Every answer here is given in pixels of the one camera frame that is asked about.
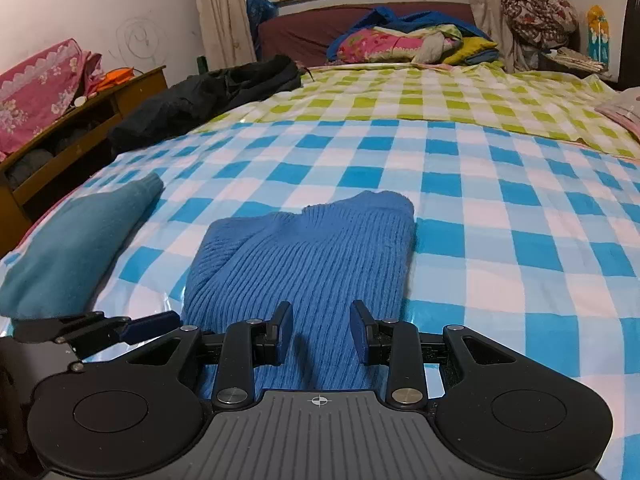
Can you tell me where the blue ribbed knit sweater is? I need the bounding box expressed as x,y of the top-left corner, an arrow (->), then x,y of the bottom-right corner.
183,190 -> 417,392

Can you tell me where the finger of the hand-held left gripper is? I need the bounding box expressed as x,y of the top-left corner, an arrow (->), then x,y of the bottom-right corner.
59,311 -> 182,362
11,311 -> 105,345

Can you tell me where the black jacket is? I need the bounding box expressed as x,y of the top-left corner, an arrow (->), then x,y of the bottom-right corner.
109,54 -> 304,157

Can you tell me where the pink white-flowered blanket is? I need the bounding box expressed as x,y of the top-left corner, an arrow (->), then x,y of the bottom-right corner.
0,37 -> 104,157

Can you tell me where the beige curtain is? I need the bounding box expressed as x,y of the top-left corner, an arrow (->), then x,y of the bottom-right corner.
189,0 -> 259,64
457,0 -> 526,74

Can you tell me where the blue plastic bag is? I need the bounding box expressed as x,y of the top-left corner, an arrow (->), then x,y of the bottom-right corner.
244,0 -> 279,57

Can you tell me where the stack of papers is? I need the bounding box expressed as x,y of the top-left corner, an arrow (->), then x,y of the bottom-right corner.
540,47 -> 609,79

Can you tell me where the maroon sofa back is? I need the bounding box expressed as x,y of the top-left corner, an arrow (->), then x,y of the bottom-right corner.
257,2 -> 476,67

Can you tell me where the pink spotted pillow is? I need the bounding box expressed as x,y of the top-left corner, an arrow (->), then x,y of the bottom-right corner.
594,87 -> 640,142

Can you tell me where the blue checked bed sheet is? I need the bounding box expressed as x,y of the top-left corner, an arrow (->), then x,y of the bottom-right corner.
0,119 -> 640,480

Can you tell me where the yellow-green pillow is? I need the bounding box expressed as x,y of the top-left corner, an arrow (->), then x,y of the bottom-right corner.
442,36 -> 500,66

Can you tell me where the teal knit garment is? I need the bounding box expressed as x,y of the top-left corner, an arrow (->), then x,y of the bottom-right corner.
0,173 -> 165,319

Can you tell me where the grey white cloth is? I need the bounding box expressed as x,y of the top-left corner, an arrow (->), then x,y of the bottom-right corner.
411,31 -> 463,65

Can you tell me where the brown floral cloth bundle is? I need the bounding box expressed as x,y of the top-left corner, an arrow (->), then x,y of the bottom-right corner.
501,0 -> 580,51

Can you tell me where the dark wooden headboard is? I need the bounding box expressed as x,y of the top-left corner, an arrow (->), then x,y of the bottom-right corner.
619,0 -> 640,94

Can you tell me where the pile of colourful bedding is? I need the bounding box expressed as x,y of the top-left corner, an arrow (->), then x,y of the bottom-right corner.
326,6 -> 493,63

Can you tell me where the wooden desk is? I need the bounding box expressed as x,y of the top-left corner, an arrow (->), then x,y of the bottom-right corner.
0,66 -> 169,258

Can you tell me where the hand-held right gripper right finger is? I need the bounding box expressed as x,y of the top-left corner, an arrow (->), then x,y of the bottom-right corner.
350,299 -> 527,409

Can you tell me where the orange cloth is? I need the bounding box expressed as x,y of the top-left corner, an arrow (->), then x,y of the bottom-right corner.
96,68 -> 137,93

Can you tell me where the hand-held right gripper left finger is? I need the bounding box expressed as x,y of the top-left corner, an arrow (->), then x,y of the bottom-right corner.
117,301 -> 295,411

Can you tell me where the green checked bed sheet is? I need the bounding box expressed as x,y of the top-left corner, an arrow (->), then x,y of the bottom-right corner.
190,62 -> 640,160

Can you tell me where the bright multicolour floral quilt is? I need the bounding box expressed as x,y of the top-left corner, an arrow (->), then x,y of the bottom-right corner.
337,29 -> 431,64

